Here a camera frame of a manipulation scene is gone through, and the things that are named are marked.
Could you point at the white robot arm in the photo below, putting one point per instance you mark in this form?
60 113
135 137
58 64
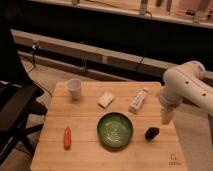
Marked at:
184 81

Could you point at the small black eraser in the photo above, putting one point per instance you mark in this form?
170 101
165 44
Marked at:
151 133

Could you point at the beige sponge block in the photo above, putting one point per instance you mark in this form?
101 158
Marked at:
105 100

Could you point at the white tube bottle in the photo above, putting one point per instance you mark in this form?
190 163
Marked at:
138 101

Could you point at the black office chair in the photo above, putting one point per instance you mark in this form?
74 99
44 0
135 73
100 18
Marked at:
18 96

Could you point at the orange carrot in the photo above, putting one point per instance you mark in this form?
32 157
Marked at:
67 138

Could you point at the white paper cup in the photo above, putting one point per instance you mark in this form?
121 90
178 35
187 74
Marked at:
74 86

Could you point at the green ceramic bowl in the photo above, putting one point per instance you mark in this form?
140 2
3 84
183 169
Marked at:
115 130

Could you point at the cream stick end effector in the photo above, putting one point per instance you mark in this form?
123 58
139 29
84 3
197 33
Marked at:
166 116

